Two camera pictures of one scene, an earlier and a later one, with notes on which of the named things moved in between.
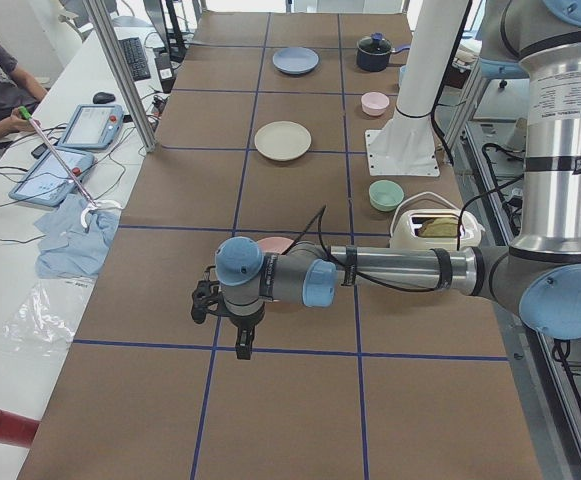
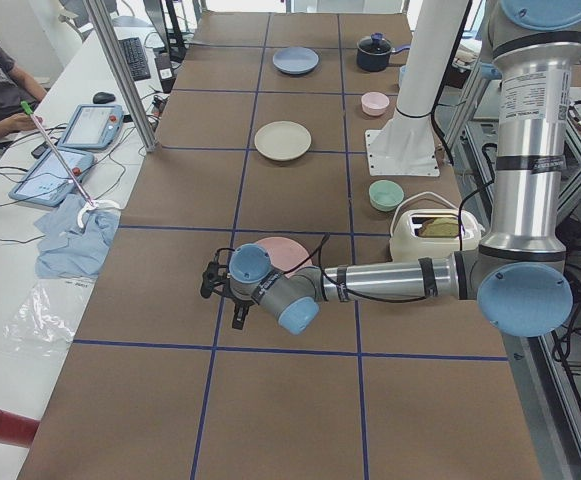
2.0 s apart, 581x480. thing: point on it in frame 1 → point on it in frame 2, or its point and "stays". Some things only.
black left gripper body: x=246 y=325 → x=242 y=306
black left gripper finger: x=244 y=342 → x=240 y=313
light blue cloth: x=70 y=248 stays
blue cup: x=402 y=71 stays
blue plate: x=296 y=60 stays
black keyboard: x=135 y=57 stays
